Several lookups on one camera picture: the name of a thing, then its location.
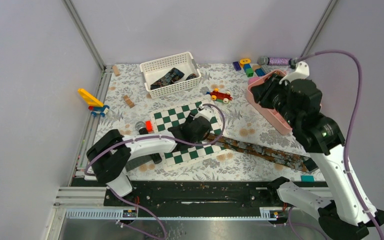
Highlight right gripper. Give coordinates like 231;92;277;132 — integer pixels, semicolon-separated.
249;72;301;128

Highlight brown floral tie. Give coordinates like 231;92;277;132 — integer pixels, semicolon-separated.
214;136;318;173

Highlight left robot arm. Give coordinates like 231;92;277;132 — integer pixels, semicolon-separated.
84;113;212;206

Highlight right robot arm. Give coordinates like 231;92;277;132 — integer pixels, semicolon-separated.
247;73;384;240

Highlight pink cylinder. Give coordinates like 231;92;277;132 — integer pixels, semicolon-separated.
247;76;260;85

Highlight blue block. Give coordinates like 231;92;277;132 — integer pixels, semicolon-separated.
254;68;266;77

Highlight green white chessboard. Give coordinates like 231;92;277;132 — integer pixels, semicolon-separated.
150;98;227;171

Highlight floral table mat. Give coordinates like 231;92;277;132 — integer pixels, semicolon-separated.
89;63;304;181

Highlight green block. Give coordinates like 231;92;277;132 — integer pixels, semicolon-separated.
245;68;254;78

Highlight purple glitter microphone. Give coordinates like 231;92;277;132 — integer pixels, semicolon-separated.
257;56;292;66

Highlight pink compartment tray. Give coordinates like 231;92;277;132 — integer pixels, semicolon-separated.
245;69;294;136

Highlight red toy car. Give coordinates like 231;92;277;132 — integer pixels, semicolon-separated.
206;88;233;104

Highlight purple block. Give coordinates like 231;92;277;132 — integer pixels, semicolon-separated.
232;61;242;71

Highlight small red block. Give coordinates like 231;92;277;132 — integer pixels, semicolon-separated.
145;120;154;133

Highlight black microphone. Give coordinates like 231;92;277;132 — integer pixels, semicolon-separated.
135;121;162;164

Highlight dark blue patterned tie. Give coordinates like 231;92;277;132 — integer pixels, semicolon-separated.
150;67;185;90

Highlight white plastic basket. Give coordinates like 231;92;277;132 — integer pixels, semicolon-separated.
139;51;202;99

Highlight grey lego baseplate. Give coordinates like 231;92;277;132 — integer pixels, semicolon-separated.
125;155;152;172

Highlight wooden block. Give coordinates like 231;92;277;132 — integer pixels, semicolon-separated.
123;95;135;108
112;65;121;77

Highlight teal block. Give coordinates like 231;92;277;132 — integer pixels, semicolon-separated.
300;175;315;183

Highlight yellow blue toy crane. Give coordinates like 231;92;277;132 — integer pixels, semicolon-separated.
77;88;110;117

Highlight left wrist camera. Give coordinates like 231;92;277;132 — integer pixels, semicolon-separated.
194;105;215;122

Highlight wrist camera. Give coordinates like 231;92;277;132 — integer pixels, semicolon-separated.
194;105;215;122
279;61;310;85

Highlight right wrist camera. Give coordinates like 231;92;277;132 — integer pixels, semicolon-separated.
279;61;310;85

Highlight yellow ring block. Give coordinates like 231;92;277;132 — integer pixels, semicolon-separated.
239;58;251;66

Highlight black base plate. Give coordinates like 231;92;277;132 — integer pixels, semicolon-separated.
72;178;329;218

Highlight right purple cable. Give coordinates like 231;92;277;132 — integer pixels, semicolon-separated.
274;49;384;240

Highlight purple cable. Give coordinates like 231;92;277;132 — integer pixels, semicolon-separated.
274;49;384;240
83;103;227;240

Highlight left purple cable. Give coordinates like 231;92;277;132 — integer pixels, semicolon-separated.
83;103;227;240

